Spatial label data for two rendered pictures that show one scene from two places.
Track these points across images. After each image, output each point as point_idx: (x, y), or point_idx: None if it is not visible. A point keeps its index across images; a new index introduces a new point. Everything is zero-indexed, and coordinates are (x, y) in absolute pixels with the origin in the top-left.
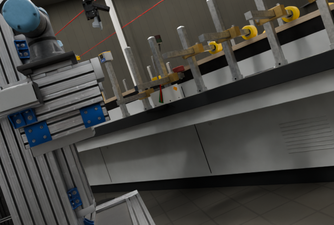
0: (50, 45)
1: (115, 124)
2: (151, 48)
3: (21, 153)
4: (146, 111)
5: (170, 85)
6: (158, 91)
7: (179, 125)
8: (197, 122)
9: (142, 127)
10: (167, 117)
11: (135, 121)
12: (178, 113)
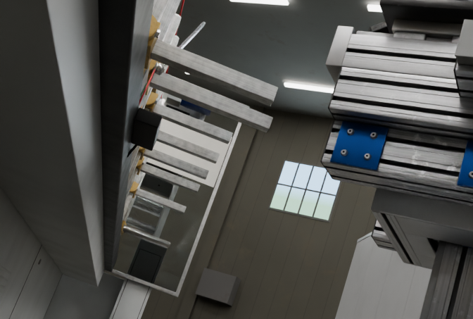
0: None
1: (146, 17)
2: None
3: None
4: (162, 117)
5: None
6: (146, 80)
7: (86, 196)
8: (86, 213)
9: (92, 125)
10: (99, 156)
11: (132, 96)
12: (101, 165)
